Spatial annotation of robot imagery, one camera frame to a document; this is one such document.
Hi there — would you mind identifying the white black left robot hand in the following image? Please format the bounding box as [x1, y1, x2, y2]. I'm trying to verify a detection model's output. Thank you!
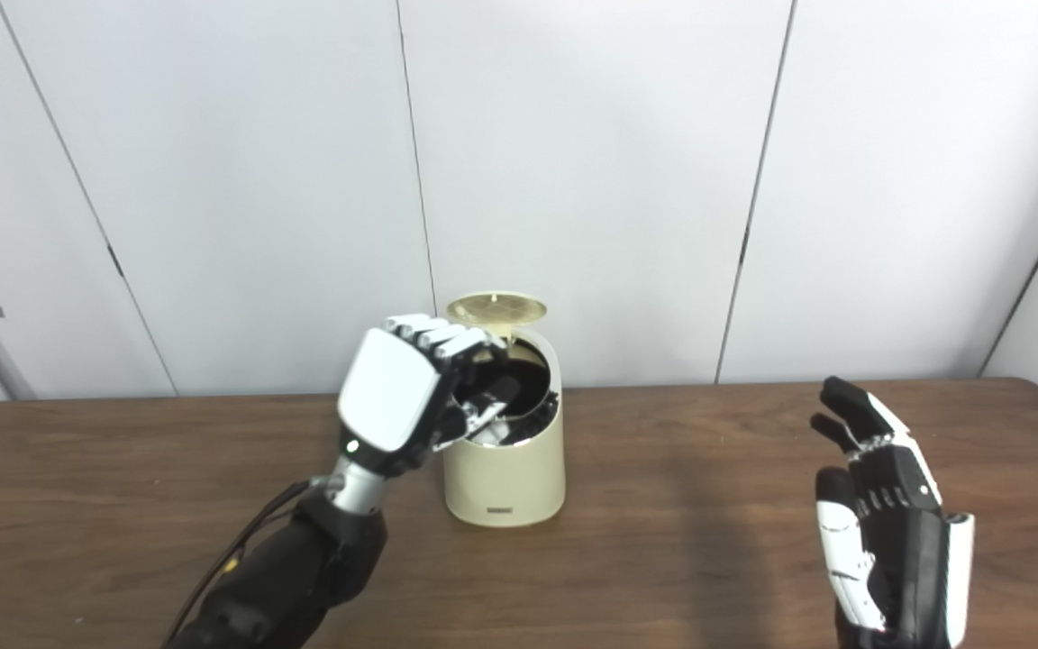
[337, 314, 522, 476]

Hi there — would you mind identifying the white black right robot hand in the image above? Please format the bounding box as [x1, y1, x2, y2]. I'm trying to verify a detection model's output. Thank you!
[810, 376, 976, 649]

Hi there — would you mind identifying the cream round bin lid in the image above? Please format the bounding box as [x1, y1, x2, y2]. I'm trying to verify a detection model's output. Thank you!
[446, 291, 548, 340]

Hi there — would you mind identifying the cream-colored bin body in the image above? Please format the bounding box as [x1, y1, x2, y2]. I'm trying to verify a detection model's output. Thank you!
[441, 329, 567, 528]

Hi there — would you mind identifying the black bin liner bag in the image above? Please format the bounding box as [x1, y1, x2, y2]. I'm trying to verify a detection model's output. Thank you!
[456, 341, 560, 448]

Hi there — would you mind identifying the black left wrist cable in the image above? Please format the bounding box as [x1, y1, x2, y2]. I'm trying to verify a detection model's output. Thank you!
[159, 476, 344, 649]

